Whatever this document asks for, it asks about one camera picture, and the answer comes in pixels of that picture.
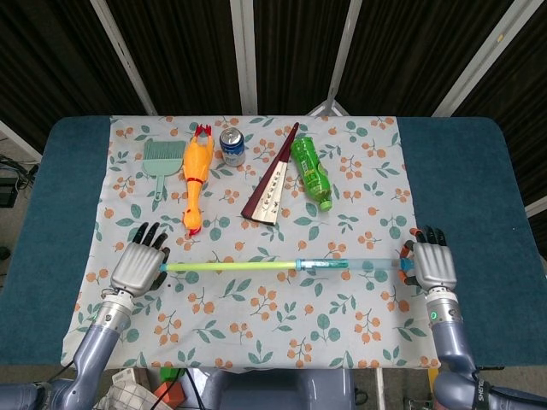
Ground blue and silver drink can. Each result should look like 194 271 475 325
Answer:
219 126 247 167

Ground white frame pole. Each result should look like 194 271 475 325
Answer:
229 0 260 115
432 0 535 119
524 198 547 219
307 0 364 117
89 0 158 116
0 119 44 161

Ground black equipment box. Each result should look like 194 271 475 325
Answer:
0 174 19 209

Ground right silver robot hand orange fingertips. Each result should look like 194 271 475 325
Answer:
397 225 458 294

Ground blue green water pump toy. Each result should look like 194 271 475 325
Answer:
160 257 414 274

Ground mint green hand brush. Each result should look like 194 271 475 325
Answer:
142 138 188 201

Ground folded paper fan dark ribs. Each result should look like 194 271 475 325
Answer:
240 121 300 227

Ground dark teal table cover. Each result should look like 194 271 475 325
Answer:
0 115 547 368

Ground black cable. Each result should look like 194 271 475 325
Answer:
156 369 202 410

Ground orange block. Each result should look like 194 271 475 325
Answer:
153 381 183 405

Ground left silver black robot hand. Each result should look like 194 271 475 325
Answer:
109 220 171 298

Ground floral print table cloth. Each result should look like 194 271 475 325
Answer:
59 114 442 371

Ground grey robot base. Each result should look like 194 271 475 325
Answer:
200 367 356 410

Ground green plastic object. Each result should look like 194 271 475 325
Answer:
158 366 187 384

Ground white checkered cloth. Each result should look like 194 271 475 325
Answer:
96 369 172 410

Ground green plastic drink bottle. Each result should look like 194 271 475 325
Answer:
290 136 334 213

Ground yellow rubber chicken toy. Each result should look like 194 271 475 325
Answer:
182 123 215 236

